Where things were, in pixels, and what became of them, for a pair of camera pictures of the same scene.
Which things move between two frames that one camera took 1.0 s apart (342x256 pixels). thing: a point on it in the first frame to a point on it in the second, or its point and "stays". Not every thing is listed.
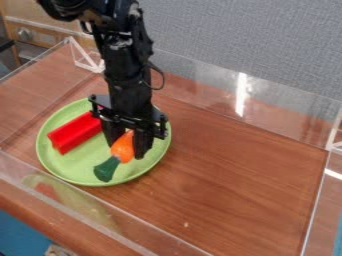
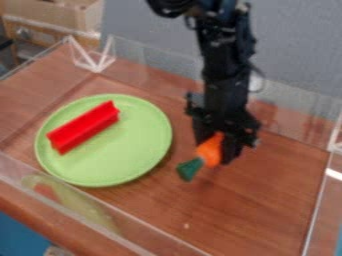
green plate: x=76 y=163 stays
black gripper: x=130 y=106 to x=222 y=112
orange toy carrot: x=122 y=151 to x=209 y=154
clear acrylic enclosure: x=221 y=167 stays
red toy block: x=83 y=128 stays
